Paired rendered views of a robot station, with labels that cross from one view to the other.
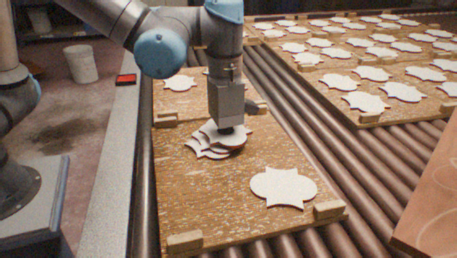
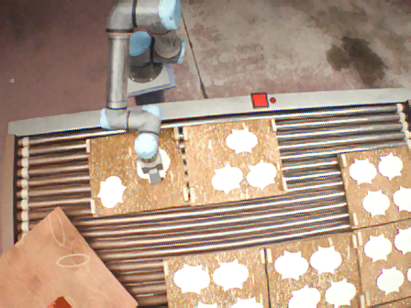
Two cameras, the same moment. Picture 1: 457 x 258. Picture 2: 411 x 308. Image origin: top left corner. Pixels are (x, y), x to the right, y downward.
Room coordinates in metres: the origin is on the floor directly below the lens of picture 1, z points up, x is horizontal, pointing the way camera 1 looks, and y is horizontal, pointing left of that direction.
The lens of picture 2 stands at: (0.78, -0.36, 2.44)
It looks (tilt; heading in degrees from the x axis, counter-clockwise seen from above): 73 degrees down; 87
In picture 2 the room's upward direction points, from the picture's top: 10 degrees clockwise
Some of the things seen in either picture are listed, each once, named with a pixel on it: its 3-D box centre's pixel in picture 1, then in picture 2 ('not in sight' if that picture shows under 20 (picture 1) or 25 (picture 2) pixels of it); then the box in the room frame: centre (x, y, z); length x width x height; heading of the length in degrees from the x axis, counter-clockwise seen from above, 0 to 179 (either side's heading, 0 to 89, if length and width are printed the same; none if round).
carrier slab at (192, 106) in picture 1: (203, 89); (234, 160); (0.94, 0.09, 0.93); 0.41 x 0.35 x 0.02; 13
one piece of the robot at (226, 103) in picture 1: (234, 95); (151, 166); (0.60, -0.01, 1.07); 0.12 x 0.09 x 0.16; 111
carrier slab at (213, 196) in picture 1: (231, 164); (136, 170); (0.52, -0.01, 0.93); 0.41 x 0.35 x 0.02; 15
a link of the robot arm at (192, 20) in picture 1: (173, 29); (145, 121); (0.58, 0.11, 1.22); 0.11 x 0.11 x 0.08; 1
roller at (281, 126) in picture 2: not in sight; (226, 131); (0.89, 0.23, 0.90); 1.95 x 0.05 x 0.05; 13
